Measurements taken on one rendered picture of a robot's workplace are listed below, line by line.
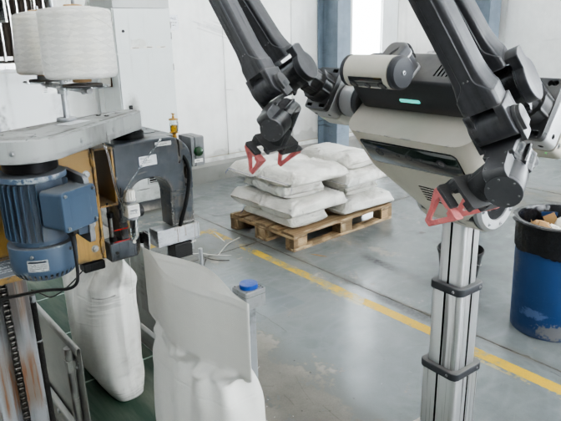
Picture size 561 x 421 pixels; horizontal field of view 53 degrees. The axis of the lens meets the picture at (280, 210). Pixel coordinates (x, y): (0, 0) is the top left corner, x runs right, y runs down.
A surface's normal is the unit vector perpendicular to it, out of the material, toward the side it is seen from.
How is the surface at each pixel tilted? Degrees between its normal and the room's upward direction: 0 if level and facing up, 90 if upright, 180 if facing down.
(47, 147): 90
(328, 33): 90
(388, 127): 40
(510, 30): 90
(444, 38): 107
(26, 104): 90
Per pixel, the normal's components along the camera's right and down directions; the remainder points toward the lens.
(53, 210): -0.45, 0.28
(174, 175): 0.63, 0.22
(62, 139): 0.98, 0.04
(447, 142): -0.53, -0.61
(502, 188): -0.46, 0.55
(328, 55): -0.77, 0.21
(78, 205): 0.90, 0.11
